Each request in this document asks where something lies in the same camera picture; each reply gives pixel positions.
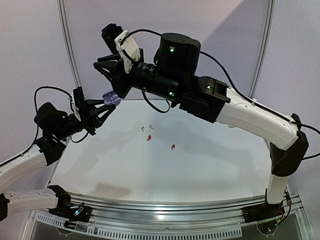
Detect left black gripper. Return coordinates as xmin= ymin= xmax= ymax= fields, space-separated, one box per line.
xmin=53 ymin=98 xmax=115 ymax=140

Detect purple charging case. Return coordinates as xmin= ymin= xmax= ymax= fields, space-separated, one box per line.
xmin=102 ymin=90 xmax=121 ymax=106

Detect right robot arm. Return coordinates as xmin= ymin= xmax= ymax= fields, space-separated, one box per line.
xmin=93 ymin=30 xmax=309 ymax=218

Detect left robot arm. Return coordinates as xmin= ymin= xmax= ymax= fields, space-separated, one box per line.
xmin=0 ymin=99 xmax=116 ymax=222

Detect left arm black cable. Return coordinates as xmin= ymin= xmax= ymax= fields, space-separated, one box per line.
xmin=29 ymin=86 xmax=90 ymax=151

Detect left aluminium frame post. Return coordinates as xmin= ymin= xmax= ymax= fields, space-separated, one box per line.
xmin=56 ymin=0 xmax=88 ymax=99

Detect aluminium frame post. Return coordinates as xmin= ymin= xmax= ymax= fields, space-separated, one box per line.
xmin=56 ymin=0 xmax=88 ymax=99
xmin=248 ymin=0 xmax=275 ymax=98

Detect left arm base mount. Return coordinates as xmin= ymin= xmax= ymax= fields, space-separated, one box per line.
xmin=48 ymin=202 xmax=93 ymax=223

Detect right aluminium frame post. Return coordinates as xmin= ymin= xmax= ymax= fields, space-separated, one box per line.
xmin=248 ymin=0 xmax=275 ymax=98

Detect front aluminium rail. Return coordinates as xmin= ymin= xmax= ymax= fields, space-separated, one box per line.
xmin=29 ymin=192 xmax=305 ymax=226

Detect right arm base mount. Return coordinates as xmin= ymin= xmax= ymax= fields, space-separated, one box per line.
xmin=241 ymin=202 xmax=285 ymax=223

